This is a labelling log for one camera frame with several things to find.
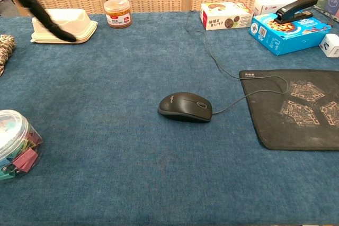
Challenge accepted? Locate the black computer mouse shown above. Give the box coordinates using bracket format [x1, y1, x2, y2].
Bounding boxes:
[157, 92, 213, 123]

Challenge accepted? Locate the black mouse cable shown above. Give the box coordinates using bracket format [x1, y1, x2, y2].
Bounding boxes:
[185, 10, 289, 115]

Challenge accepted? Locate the black patterned mouse pad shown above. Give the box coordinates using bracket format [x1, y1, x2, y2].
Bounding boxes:
[239, 69, 339, 151]

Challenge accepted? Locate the brown patterned braided cloth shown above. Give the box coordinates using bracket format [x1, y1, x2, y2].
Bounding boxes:
[0, 34, 16, 76]

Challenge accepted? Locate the cream plastic lidded container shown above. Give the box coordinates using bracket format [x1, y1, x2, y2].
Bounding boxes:
[30, 8, 99, 44]

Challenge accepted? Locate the clear jar with brown contents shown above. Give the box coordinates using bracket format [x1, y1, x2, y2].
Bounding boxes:
[103, 0, 133, 29]

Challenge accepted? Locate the clear jar of binder clips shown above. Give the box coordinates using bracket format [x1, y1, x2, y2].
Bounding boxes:
[0, 109, 43, 183]

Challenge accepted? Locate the blue tablecloth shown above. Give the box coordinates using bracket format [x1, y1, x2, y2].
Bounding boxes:
[0, 10, 339, 226]

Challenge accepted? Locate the white cookie box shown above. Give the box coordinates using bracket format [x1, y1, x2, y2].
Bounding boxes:
[199, 1, 255, 31]

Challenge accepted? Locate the white box with red logo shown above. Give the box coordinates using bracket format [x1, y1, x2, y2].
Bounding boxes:
[253, 0, 298, 16]

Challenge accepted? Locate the blue cookie box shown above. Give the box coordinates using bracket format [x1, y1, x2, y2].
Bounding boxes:
[248, 12, 332, 57]

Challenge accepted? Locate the black stapler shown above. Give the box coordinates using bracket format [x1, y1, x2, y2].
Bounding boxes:
[273, 0, 318, 25]

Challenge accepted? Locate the small white cube box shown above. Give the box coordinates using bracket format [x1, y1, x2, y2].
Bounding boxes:
[318, 33, 339, 58]

